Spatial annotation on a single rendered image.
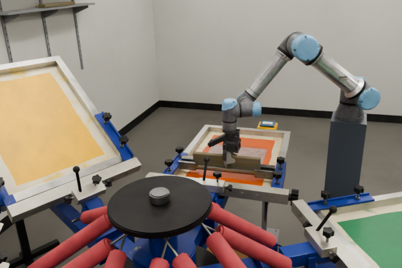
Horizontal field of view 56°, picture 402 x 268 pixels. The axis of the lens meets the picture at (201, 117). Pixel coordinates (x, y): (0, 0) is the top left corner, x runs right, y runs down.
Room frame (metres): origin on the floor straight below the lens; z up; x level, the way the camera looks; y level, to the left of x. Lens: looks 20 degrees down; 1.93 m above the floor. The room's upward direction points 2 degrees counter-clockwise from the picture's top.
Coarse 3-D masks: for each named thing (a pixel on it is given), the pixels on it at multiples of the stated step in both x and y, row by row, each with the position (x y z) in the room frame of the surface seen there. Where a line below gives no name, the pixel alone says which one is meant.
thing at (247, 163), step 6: (198, 156) 1.79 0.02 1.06; (204, 156) 1.78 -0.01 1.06; (210, 156) 1.77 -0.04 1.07; (216, 156) 1.76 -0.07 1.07; (222, 156) 1.76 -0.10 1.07; (234, 156) 1.74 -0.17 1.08; (240, 156) 1.74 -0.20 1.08; (246, 156) 1.74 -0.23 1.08; (198, 162) 1.79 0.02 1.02; (204, 162) 1.78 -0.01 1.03; (210, 162) 1.77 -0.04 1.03; (216, 162) 1.76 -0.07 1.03; (222, 162) 1.75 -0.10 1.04; (234, 162) 1.73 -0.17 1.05; (240, 162) 1.72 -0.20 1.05; (246, 162) 1.72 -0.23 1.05; (252, 162) 1.71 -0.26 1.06; (258, 162) 1.70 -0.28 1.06; (234, 168) 1.73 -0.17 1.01; (240, 168) 1.72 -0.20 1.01; (246, 168) 1.72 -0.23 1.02; (252, 168) 1.71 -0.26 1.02; (258, 168) 1.70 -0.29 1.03
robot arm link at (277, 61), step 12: (288, 36) 1.91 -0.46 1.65; (276, 48) 1.90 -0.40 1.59; (276, 60) 1.87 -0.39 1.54; (288, 60) 1.88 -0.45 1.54; (264, 72) 1.87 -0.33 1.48; (276, 72) 1.87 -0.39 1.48; (252, 84) 1.87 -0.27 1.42; (264, 84) 1.86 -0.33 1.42; (240, 96) 1.88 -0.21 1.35; (252, 96) 1.85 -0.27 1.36
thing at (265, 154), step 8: (248, 144) 2.15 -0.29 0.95; (256, 144) 2.15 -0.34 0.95; (264, 144) 2.14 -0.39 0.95; (272, 144) 2.14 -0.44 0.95; (240, 152) 2.04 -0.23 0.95; (248, 152) 2.04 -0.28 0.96; (256, 152) 2.03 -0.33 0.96; (264, 152) 2.03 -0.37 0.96; (264, 160) 1.92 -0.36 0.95; (232, 176) 1.75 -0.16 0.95; (240, 176) 1.74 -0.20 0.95; (248, 176) 1.74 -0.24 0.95; (256, 184) 1.66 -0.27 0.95
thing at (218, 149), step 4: (212, 136) 2.29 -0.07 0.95; (216, 136) 2.29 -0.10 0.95; (208, 148) 2.11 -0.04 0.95; (212, 148) 2.11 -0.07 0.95; (216, 148) 2.10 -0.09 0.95; (220, 148) 2.10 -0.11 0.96; (204, 152) 2.06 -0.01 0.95; (208, 152) 2.06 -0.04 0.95; (212, 152) 2.05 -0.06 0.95; (216, 152) 2.05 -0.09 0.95; (220, 152) 2.05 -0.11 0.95; (188, 172) 1.81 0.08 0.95; (192, 172) 1.81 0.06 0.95; (196, 172) 1.81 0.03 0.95; (200, 172) 1.80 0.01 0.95; (208, 172) 1.80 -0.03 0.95; (212, 172) 1.80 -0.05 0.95; (224, 172) 1.80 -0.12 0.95; (188, 176) 1.76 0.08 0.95; (192, 176) 1.76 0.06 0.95; (196, 176) 1.76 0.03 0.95; (200, 176) 1.76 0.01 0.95; (208, 176) 1.76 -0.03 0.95; (212, 176) 1.75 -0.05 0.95; (224, 176) 1.75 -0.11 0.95
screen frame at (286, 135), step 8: (208, 128) 2.38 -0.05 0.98; (216, 128) 2.37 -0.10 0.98; (240, 128) 2.34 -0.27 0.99; (248, 128) 2.34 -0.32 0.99; (200, 136) 2.22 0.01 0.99; (272, 136) 2.26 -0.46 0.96; (280, 136) 2.24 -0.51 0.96; (288, 136) 2.17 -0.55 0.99; (192, 144) 2.10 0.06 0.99; (288, 144) 2.09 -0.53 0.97; (184, 152) 1.99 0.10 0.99; (192, 152) 2.04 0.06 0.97; (280, 152) 1.95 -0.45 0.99
